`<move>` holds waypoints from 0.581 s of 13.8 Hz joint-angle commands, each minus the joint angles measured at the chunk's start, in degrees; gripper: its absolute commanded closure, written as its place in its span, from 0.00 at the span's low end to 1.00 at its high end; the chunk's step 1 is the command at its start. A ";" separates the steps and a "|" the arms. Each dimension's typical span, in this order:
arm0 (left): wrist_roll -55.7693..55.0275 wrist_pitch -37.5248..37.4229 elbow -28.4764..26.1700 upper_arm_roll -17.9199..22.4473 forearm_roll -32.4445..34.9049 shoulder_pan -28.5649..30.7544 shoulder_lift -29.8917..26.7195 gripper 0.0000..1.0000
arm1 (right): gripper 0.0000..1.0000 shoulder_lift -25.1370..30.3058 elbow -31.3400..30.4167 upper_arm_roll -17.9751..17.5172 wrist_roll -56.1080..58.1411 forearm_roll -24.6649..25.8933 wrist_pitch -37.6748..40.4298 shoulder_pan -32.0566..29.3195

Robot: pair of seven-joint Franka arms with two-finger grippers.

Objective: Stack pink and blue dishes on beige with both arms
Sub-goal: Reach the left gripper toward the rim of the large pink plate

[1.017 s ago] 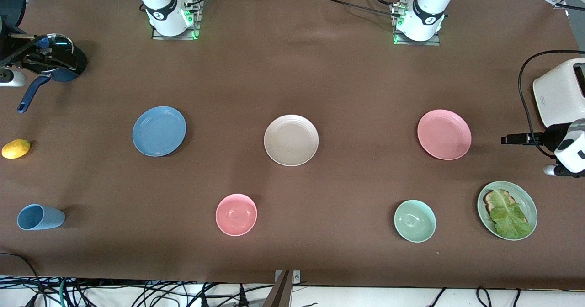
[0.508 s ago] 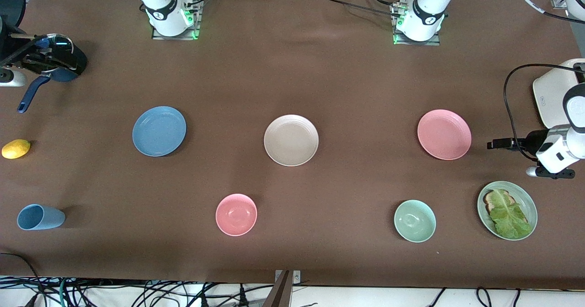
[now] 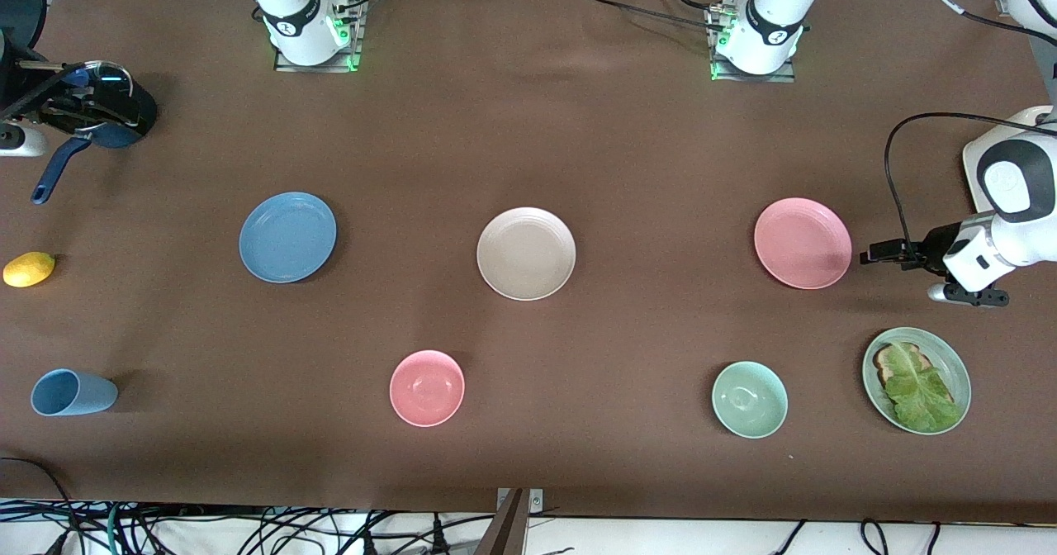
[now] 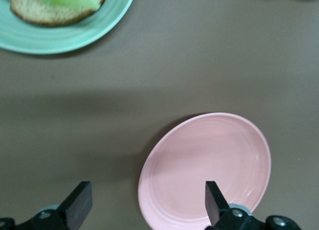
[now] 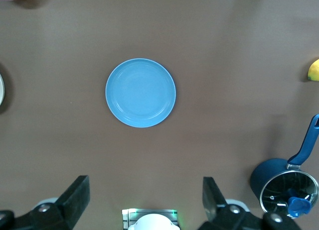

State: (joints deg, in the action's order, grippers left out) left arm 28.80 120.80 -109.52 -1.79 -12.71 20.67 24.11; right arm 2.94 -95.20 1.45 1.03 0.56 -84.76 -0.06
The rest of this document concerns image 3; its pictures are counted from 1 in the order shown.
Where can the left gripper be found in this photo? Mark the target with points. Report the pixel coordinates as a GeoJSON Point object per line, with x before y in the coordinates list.
{"type": "Point", "coordinates": [931, 252]}

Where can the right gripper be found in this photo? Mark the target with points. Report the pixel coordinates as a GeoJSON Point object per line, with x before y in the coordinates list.
{"type": "Point", "coordinates": [18, 84]}

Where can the pink plate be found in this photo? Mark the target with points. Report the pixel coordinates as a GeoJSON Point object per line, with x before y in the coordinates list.
{"type": "Point", "coordinates": [803, 244]}

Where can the blue plate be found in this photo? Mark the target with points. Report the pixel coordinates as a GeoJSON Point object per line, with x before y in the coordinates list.
{"type": "Point", "coordinates": [287, 237]}

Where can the glass pan lid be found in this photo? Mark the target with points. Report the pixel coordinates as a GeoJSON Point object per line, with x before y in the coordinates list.
{"type": "Point", "coordinates": [116, 72]}

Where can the dark blue saucepan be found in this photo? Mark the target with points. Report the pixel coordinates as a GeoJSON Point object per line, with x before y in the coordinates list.
{"type": "Point", "coordinates": [62, 167]}

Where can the toast slice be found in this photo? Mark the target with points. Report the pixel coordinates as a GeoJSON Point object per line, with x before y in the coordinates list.
{"type": "Point", "coordinates": [885, 365]}

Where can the green plate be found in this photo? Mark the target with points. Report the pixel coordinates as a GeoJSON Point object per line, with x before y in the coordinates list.
{"type": "Point", "coordinates": [958, 373]}

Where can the green lettuce leaf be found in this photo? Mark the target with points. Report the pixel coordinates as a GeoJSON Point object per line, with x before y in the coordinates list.
{"type": "Point", "coordinates": [917, 394]}

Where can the yellow lemon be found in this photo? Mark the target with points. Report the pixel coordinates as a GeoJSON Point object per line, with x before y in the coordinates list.
{"type": "Point", "coordinates": [29, 269]}

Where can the small green bowl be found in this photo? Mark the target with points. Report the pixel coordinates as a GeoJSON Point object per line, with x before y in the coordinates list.
{"type": "Point", "coordinates": [750, 400]}

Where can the blue cup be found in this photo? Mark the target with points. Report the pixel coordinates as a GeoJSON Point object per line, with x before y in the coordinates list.
{"type": "Point", "coordinates": [78, 393]}

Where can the brown table cover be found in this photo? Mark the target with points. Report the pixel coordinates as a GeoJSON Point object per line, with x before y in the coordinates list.
{"type": "Point", "coordinates": [628, 150]}

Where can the beige plate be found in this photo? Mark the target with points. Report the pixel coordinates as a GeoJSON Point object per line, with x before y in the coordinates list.
{"type": "Point", "coordinates": [526, 253]}

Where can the small pink bowl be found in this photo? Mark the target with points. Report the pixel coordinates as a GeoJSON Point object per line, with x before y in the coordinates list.
{"type": "Point", "coordinates": [427, 388]}

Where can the metal post bracket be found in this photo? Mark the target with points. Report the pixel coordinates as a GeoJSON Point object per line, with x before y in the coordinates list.
{"type": "Point", "coordinates": [537, 501]}

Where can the dark camera post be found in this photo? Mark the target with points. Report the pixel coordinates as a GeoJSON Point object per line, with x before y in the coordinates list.
{"type": "Point", "coordinates": [504, 534]}

